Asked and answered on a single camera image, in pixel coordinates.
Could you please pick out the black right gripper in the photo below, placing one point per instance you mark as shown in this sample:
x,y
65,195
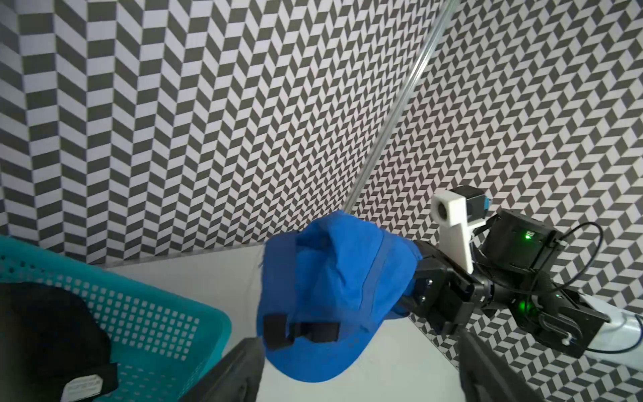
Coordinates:
x,y
442,293

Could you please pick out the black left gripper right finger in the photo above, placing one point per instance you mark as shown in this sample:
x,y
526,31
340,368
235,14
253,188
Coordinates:
x,y
484,376

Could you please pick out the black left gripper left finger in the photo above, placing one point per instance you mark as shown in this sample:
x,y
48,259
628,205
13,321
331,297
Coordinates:
x,y
236,378

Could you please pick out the blue baseball cap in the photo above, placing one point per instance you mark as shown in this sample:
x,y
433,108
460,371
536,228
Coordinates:
x,y
325,292

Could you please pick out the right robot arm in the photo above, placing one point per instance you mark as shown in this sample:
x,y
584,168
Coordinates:
x,y
504,263

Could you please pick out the black cap in basket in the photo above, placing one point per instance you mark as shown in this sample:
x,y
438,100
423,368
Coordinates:
x,y
52,349

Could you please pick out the teal plastic basket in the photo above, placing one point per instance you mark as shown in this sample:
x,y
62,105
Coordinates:
x,y
163,343

